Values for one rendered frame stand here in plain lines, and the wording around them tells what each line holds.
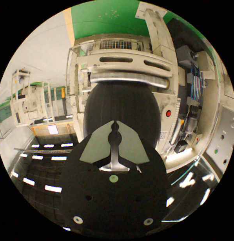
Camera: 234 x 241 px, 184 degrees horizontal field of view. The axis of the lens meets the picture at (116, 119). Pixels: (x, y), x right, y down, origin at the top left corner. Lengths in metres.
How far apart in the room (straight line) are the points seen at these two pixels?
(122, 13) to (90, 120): 1.10
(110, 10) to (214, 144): 1.41
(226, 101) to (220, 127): 0.16
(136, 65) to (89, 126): 0.26
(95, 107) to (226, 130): 0.73
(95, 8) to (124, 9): 0.28
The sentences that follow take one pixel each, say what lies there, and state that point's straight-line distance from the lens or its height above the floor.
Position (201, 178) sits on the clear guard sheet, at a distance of 0.75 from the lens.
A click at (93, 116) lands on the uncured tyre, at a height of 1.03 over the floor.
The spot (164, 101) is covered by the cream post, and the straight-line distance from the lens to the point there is 0.45.
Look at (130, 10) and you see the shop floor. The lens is 1.07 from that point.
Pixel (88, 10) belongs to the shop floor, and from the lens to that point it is 1.08.
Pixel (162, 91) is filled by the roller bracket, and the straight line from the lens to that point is 0.41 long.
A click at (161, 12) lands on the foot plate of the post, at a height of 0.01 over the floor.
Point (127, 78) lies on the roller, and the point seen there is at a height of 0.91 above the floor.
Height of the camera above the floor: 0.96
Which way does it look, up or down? 21 degrees up
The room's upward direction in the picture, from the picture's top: 179 degrees counter-clockwise
